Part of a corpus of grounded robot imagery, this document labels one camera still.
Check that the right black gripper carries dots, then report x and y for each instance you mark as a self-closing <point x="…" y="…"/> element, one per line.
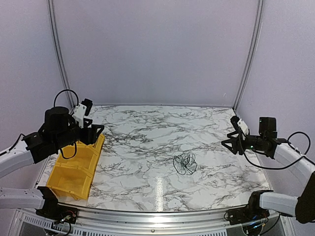
<point x="236" y="144"/>

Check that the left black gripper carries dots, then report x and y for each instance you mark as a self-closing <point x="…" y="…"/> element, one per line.
<point x="94" y="128"/>

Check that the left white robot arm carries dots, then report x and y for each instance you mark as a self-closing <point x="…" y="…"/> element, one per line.
<point x="13" y="159"/>

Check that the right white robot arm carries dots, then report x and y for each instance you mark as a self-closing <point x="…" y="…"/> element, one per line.
<point x="303" y="207"/>

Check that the yellow bin far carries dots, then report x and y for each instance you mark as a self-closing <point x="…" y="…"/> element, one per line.
<point x="92" y="145"/>

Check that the yellow bin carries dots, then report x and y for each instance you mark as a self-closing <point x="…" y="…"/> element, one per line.
<point x="70" y="181"/>
<point x="92" y="145"/>
<point x="88" y="164"/>

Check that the yellow bin middle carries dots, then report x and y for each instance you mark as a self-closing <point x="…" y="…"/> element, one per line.
<point x="88" y="164"/>

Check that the yellow bin near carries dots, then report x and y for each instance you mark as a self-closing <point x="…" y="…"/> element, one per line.
<point x="70" y="181"/>

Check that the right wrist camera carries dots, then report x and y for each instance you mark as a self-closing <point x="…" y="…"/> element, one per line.
<point x="239" y="125"/>

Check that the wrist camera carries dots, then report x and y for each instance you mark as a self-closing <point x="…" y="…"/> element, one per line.
<point x="82" y="110"/>
<point x="239" y="125"/>

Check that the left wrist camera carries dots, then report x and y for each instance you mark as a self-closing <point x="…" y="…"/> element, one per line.
<point x="82" y="110"/>

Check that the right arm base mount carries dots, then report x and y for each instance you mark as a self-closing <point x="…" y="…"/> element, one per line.
<point x="252" y="223"/>

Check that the front aluminium rail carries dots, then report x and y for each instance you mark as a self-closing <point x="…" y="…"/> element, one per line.
<point x="99" y="222"/>

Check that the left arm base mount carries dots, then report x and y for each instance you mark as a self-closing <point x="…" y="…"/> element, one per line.
<point x="59" y="221"/>

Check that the right aluminium frame post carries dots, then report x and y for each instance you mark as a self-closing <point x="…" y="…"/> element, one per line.
<point x="251" y="53"/>

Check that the aluminium frame post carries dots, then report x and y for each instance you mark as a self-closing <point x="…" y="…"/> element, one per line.
<point x="56" y="44"/>
<point x="251" y="53"/>

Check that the left aluminium frame post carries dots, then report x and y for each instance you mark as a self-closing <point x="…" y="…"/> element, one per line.
<point x="56" y="44"/>

